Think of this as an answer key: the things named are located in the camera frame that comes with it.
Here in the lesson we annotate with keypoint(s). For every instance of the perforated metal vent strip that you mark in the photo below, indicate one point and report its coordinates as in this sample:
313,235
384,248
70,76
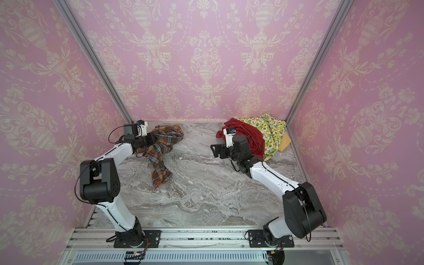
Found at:
120,257

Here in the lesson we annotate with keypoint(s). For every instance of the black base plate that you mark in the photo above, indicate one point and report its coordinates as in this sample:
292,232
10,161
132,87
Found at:
131,240
262,239

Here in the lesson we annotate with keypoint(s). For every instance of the red cloth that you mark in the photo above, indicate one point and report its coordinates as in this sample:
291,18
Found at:
253,135

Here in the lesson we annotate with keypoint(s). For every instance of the plaid flannel cloth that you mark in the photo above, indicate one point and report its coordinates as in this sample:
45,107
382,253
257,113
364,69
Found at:
166,137

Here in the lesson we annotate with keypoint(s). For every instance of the tan cloth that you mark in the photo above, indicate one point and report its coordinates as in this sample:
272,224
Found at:
285,142

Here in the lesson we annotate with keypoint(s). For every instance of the left aluminium corner post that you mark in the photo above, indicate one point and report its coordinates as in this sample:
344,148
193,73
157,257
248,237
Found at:
82,39

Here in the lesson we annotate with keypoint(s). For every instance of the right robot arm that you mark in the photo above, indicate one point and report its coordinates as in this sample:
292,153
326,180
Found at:
303,211

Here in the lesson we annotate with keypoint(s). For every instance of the lemon print cloth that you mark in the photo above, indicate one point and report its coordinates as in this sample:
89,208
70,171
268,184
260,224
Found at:
272,130

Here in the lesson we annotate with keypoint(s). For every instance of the aluminium front rail frame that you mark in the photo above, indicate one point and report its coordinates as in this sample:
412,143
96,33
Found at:
324,248

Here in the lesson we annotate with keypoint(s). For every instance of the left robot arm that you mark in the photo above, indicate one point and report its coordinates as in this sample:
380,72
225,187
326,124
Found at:
100,186

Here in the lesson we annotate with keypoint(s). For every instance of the right aluminium corner post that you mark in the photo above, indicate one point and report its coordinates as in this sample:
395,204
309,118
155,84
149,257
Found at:
323,49

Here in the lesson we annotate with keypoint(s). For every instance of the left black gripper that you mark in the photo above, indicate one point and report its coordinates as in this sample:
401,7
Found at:
150,141

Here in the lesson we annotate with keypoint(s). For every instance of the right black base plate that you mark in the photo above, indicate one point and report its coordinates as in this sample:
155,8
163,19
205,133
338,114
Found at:
262,239

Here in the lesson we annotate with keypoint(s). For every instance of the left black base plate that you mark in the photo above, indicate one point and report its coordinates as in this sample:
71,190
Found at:
131,240

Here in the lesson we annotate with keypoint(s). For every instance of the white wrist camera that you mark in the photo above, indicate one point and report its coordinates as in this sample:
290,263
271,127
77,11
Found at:
229,133
142,127

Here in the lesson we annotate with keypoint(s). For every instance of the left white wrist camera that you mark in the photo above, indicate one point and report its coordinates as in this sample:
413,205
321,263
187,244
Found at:
142,127

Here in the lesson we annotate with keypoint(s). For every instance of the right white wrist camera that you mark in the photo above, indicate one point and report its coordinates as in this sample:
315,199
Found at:
229,133

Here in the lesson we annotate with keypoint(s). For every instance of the aluminium corner post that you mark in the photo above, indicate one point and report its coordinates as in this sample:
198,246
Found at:
82,39
323,49

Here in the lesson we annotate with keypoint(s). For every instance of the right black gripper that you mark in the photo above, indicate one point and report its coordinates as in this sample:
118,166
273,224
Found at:
223,150

